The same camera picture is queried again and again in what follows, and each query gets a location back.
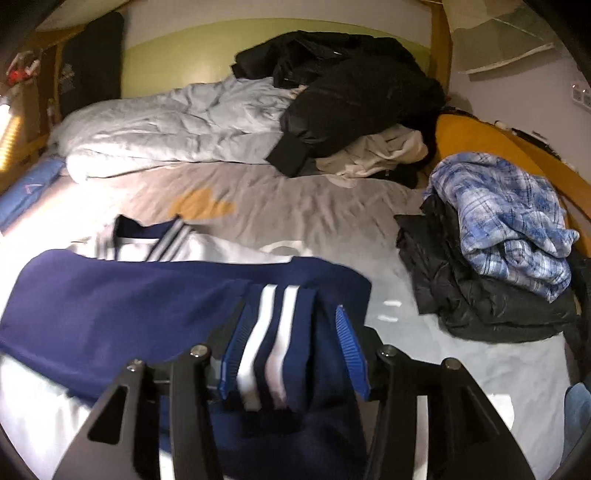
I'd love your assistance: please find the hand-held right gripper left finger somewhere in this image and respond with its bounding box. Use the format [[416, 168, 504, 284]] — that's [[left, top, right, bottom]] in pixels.
[[53, 302, 254, 480]]

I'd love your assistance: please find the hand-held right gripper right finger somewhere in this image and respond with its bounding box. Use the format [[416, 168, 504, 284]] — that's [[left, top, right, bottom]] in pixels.
[[336, 305, 536, 480]]

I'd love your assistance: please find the navy and white track jacket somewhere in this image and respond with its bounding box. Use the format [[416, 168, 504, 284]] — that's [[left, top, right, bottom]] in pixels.
[[0, 215, 375, 480]]

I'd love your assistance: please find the dark grey puffer jacket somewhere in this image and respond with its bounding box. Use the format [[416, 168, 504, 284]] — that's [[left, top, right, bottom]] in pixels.
[[394, 194, 591, 344]]

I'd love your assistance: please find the grey bed sheet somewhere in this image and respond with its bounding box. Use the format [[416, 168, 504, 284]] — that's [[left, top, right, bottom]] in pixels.
[[0, 157, 573, 480]]

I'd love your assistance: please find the beige garment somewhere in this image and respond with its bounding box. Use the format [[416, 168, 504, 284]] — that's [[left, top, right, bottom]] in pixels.
[[316, 124, 430, 188]]

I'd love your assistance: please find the blue plaid shirt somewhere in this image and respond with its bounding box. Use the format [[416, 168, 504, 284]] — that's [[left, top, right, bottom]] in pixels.
[[422, 152, 580, 303]]

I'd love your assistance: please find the light grey duvet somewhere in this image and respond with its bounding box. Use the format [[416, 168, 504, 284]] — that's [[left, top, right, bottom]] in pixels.
[[48, 76, 305, 178]]

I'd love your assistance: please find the person's leg in jeans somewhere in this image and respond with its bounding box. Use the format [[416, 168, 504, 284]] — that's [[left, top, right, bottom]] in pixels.
[[561, 383, 591, 467]]

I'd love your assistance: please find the black jacket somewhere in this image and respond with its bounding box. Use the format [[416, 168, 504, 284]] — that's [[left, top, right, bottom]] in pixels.
[[231, 30, 446, 178]]

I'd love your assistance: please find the blue pillow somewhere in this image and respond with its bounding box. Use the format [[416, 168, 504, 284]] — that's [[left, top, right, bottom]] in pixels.
[[0, 159, 65, 232]]

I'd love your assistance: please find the lit lamp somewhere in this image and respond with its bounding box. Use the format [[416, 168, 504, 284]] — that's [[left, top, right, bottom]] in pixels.
[[0, 97, 24, 172]]

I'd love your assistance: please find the black pillow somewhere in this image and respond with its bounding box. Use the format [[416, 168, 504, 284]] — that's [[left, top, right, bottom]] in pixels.
[[58, 11, 125, 116]]

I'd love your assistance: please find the red and white object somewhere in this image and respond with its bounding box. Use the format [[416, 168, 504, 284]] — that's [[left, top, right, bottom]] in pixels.
[[7, 52, 38, 85]]

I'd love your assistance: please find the glass wall shelf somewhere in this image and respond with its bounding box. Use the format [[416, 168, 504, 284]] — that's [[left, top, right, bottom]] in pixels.
[[455, 0, 555, 75]]

